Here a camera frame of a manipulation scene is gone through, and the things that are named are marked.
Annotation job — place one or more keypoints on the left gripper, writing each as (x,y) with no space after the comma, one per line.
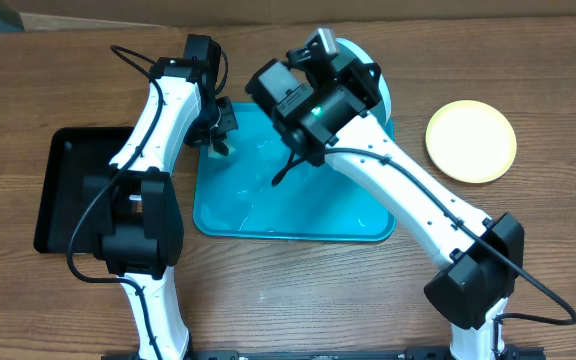
(228,122)

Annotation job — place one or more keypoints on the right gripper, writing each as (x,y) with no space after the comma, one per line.
(357,74)

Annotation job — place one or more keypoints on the light blue plate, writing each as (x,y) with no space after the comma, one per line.
(382,111)

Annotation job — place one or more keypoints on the yellow-green plate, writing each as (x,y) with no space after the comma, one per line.
(471,141)

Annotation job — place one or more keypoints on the green sponge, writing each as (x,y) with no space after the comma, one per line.
(219,150)

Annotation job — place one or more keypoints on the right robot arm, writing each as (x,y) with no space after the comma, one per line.
(323,100)

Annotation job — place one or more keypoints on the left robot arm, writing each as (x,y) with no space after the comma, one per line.
(133,222)

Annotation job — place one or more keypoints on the teal plastic tray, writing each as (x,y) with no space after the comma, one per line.
(234,195)

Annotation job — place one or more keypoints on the black rectangular bin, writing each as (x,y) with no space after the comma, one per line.
(75,153)

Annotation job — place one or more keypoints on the cardboard strip at back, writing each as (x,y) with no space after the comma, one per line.
(246,12)

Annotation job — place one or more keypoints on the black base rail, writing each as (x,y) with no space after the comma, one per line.
(412,353)

